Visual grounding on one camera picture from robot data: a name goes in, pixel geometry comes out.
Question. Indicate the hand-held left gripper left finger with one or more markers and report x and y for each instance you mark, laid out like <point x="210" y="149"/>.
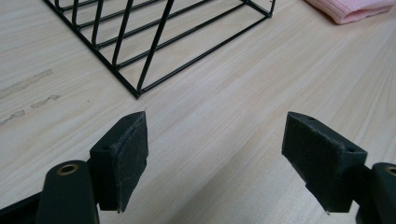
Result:
<point x="120" y="161"/>

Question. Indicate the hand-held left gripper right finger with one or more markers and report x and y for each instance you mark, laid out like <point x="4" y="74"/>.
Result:
<point x="320" y="161"/>

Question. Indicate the pink knitted cloth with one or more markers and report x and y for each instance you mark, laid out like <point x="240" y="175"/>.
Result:
<point x="350" y="10"/>

